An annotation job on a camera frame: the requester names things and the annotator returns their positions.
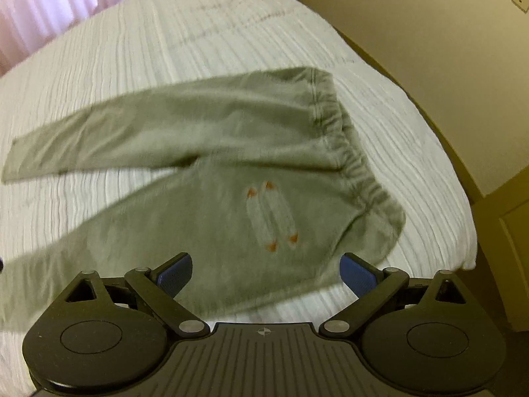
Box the pink curtain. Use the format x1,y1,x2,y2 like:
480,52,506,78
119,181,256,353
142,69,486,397
0,0,298,67

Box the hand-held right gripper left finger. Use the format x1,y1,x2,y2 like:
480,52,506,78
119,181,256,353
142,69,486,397
62,252,209,337

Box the bed with striped bedspread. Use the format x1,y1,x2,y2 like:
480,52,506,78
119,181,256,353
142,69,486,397
0,0,480,381

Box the olive green pants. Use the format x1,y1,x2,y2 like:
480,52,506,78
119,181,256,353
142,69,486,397
0,66,408,333

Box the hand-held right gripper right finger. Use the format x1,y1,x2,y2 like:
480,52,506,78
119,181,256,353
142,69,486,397
318,252,476,337

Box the cream door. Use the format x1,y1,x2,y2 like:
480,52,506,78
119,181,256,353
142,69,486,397
498,165,529,331

